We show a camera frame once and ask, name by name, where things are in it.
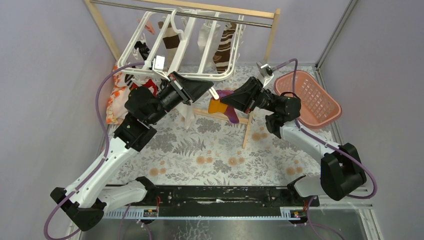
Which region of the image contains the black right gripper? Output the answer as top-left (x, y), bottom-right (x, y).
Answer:
top-left (219, 77), bottom-right (279, 115)

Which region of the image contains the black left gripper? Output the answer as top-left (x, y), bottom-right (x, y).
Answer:
top-left (146, 71), bottom-right (214, 125)

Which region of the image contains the purple orange sock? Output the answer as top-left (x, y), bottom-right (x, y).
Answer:
top-left (207, 90), bottom-right (240, 124)

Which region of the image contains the white plastic clip hanger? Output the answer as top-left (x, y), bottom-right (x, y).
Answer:
top-left (116, 7), bottom-right (247, 83)

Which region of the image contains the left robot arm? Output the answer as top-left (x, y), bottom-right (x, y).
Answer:
top-left (50, 71), bottom-right (214, 232)

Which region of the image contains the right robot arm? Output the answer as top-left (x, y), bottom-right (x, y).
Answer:
top-left (220, 77), bottom-right (367, 206)

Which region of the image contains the brown white striped sock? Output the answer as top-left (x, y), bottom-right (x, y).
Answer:
top-left (212, 22), bottom-right (237, 74)

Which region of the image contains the red sock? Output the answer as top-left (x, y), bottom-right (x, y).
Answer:
top-left (129, 78), bottom-right (158, 97)

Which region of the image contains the brown cream striped sock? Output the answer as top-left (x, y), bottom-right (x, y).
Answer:
top-left (162, 23), bottom-right (180, 68)

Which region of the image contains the floral table mat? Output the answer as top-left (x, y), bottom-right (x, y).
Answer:
top-left (109, 65), bottom-right (327, 187)

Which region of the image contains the black blue sock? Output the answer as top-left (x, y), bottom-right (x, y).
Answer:
top-left (134, 41), bottom-right (150, 61)

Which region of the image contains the yellow brown striped sock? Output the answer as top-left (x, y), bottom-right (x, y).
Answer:
top-left (124, 74), bottom-right (138, 90)

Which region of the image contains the pink sock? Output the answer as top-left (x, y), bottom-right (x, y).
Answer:
top-left (137, 19), bottom-right (156, 35)

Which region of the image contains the pink laundry basket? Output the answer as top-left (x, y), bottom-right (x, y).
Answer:
top-left (273, 70), bottom-right (342, 129)

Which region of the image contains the orange floral cloth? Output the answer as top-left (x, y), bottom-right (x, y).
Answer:
top-left (105, 72), bottom-right (130, 125)

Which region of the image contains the wooden clothes rack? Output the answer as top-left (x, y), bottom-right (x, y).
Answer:
top-left (82, 0), bottom-right (281, 150)

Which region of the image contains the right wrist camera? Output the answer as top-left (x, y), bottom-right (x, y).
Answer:
top-left (256, 61), bottom-right (274, 88)

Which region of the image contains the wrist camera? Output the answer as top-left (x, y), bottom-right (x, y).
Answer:
top-left (256, 61), bottom-right (274, 88)
top-left (144, 55), bottom-right (169, 81)

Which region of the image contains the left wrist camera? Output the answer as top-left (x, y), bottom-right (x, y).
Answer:
top-left (144, 55), bottom-right (169, 81)

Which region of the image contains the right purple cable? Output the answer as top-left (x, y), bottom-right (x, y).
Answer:
top-left (271, 58), bottom-right (379, 200)

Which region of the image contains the purple cable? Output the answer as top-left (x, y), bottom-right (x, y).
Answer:
top-left (43, 62), bottom-right (148, 240)
top-left (271, 58), bottom-right (379, 200)

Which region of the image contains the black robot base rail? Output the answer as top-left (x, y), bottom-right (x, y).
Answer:
top-left (105, 185), bottom-right (321, 221)

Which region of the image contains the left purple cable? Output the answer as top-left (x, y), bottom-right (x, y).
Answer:
top-left (43, 62), bottom-right (148, 240)

